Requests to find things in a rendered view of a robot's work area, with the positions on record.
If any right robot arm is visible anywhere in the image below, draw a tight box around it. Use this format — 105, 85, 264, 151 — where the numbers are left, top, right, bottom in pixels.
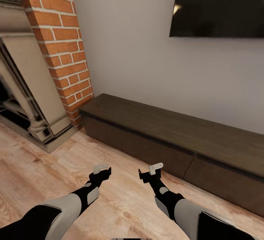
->
139, 163, 260, 240

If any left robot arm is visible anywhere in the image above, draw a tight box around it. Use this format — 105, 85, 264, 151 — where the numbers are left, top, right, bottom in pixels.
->
0, 163, 111, 240

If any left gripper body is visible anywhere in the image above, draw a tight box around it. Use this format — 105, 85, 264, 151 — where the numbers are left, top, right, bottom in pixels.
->
89, 170, 109, 185

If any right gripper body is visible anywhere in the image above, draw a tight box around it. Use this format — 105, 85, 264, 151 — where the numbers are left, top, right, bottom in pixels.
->
142, 169, 161, 186

